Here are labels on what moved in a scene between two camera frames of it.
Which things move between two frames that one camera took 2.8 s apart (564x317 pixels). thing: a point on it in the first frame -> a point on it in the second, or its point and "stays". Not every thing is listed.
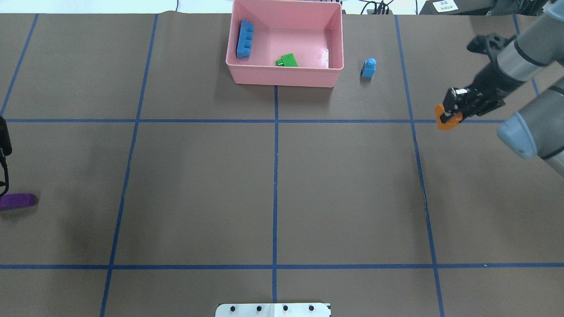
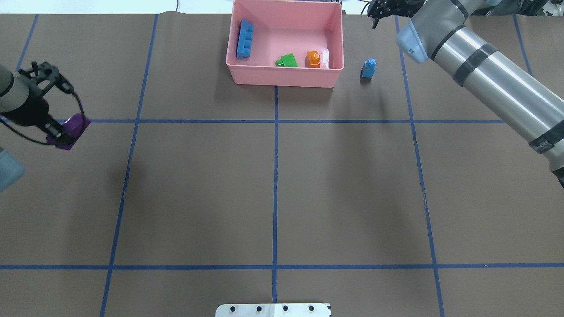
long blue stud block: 245,39 stays
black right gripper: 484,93 -> 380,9
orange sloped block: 449,125 -> 312,60
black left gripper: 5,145 -> 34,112
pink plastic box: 311,30 stays
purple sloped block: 8,201 -> 73,127
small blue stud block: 369,68 stays
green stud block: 287,60 stays
